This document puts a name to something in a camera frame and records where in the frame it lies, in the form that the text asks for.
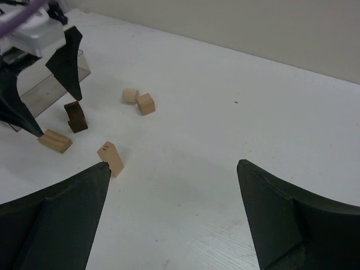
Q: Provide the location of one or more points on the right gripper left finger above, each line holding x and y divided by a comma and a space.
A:
54, 228

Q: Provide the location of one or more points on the clear plastic box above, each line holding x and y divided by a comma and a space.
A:
38, 88

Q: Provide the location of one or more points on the tall light wood block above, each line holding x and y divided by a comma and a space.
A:
108, 153

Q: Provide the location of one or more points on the dark brown notched block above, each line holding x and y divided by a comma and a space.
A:
77, 121

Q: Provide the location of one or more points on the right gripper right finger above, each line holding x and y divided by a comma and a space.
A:
293, 228

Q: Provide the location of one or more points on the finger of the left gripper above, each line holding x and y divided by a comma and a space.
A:
63, 64
13, 110

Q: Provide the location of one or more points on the light wood notched block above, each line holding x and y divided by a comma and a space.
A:
55, 141

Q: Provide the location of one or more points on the light wood cube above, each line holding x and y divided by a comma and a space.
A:
146, 104

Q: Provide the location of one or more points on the light wood rounded block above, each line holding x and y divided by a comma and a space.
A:
130, 95

